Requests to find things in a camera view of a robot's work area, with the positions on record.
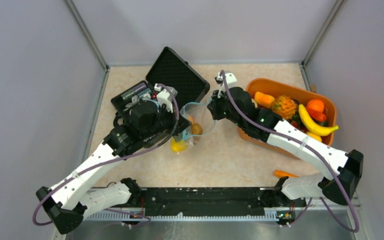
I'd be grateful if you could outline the clear zip top bag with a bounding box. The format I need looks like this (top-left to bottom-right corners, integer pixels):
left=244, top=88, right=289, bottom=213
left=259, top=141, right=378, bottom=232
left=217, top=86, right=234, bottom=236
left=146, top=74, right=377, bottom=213
left=170, top=100, right=216, bottom=154

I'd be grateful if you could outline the orange tangerine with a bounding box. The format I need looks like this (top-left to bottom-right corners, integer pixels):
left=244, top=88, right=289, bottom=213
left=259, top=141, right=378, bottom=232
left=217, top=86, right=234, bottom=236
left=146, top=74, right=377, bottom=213
left=306, top=99, right=325, bottom=113

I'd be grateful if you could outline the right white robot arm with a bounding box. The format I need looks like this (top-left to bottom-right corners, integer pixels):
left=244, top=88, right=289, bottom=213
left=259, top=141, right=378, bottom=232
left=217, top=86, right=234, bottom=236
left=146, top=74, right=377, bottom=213
left=207, top=87, right=364, bottom=206

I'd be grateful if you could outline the yellow banana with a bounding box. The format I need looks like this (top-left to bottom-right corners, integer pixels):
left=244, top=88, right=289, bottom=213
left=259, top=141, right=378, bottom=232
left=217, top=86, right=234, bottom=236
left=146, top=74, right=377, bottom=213
left=298, top=104, right=339, bottom=137

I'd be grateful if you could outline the orange pineapple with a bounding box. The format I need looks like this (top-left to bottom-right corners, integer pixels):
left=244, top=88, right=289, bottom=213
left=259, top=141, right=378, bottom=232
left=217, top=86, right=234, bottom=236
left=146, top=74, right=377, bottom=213
left=270, top=95, right=299, bottom=120

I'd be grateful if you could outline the orange plastic basket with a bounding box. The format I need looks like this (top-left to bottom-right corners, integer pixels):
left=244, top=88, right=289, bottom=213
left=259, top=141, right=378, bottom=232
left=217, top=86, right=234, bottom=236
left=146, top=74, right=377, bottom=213
left=237, top=78, right=337, bottom=159

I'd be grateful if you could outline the black poker chip case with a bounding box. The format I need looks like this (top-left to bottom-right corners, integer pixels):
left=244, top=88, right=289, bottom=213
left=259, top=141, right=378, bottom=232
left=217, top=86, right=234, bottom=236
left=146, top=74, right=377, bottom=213
left=110, top=46, right=210, bottom=120

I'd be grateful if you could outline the orange carrot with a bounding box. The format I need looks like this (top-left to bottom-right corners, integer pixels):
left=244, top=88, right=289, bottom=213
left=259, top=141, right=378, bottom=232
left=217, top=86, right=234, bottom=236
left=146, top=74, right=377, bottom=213
left=273, top=170, right=298, bottom=178

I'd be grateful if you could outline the yellow lemon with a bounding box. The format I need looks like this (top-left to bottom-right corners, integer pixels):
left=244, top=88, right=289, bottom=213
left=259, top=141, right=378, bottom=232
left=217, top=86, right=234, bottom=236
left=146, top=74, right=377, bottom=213
left=306, top=131, right=323, bottom=142

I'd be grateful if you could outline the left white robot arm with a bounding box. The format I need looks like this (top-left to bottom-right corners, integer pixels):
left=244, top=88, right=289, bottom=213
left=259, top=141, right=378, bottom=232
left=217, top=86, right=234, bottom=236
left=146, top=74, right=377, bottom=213
left=32, top=98, right=181, bottom=235

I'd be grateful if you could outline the orange mango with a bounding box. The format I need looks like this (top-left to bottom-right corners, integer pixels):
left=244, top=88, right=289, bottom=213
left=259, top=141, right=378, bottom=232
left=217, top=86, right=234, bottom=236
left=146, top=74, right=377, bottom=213
left=253, top=91, right=275, bottom=109

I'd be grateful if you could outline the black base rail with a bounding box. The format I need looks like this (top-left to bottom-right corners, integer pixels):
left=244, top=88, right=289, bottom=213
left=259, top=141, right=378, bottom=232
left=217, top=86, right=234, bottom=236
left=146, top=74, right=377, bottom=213
left=115, top=185, right=307, bottom=224

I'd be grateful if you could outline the yellow orange peach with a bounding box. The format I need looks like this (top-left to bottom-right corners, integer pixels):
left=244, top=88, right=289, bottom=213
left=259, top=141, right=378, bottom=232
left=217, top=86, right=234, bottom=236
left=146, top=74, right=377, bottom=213
left=170, top=138, right=189, bottom=154

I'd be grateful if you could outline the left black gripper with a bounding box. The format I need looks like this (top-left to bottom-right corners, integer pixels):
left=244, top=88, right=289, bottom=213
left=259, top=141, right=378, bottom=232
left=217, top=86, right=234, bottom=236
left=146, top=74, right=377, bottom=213
left=142, top=102, right=192, bottom=139

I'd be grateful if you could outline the brown potato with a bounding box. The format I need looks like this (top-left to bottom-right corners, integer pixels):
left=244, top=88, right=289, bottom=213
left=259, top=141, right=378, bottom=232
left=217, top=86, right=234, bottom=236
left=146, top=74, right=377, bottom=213
left=190, top=123, right=203, bottom=135

